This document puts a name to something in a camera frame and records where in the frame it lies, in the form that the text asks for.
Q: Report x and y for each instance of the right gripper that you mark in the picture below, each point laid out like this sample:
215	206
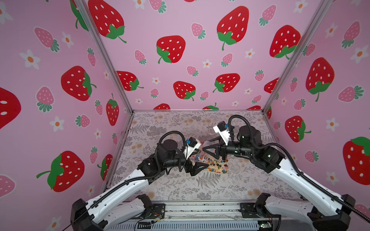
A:
225	150

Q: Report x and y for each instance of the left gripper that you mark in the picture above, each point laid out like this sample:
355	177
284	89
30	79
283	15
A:
188	170

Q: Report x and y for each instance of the clear candy jar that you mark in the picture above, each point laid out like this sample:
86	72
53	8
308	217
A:
203	158
210	131

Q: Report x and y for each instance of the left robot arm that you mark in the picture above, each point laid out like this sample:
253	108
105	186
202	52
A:
110	208

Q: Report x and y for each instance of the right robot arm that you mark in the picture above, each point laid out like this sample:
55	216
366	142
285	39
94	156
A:
323	208

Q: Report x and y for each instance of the poured candies on tray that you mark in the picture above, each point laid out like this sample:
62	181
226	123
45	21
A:
218	166

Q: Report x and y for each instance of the floral yellow tray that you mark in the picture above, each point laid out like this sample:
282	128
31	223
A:
198	160

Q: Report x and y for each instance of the white vented strip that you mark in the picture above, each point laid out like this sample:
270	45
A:
210	225

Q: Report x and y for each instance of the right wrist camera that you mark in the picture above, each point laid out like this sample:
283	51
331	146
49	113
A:
223	130

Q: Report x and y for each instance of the aluminium front rail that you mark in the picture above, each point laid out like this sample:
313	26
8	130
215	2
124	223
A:
210	209

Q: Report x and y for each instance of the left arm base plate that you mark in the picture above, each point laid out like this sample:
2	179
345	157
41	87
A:
150	210

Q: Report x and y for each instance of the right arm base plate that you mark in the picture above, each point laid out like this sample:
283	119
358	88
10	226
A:
257	209

